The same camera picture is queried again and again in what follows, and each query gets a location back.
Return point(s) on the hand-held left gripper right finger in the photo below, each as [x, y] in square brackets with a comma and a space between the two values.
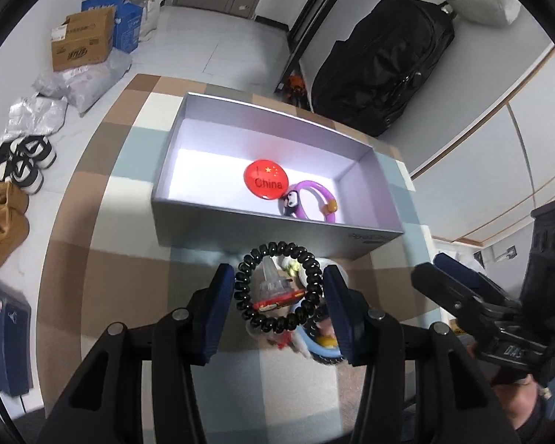
[337, 310]

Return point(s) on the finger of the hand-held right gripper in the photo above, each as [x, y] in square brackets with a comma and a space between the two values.
[444, 296]
[462, 270]

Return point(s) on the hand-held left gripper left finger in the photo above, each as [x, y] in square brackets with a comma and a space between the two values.
[219, 305]

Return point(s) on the small green flower charm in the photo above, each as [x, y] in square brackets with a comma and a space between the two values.
[292, 267]

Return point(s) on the grey cardboard box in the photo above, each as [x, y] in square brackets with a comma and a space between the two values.
[259, 120]

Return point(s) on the person's right hand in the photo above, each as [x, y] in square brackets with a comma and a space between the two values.
[513, 402]

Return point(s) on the checked tablecloth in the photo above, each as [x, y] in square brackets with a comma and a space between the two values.
[120, 259]

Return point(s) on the red round badge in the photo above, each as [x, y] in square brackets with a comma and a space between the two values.
[266, 181]

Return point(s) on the dark blue shoe box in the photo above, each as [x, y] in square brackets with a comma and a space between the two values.
[9, 333]

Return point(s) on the black backpack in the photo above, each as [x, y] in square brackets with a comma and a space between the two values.
[384, 64]

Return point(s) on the brown shoe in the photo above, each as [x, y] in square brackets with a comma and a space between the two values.
[2, 245]
[4, 196]

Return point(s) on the orange item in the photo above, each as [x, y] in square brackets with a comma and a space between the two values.
[296, 87]

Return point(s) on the grey plastic bag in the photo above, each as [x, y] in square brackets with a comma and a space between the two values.
[88, 83]

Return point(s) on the blue cardboard box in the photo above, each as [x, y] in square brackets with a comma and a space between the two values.
[129, 27]

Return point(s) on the brown cardboard box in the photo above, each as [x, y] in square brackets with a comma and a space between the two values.
[81, 41]

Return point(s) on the wall socket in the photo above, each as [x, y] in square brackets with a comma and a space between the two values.
[506, 253]

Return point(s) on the black metal frame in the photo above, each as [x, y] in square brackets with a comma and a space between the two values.
[305, 23]

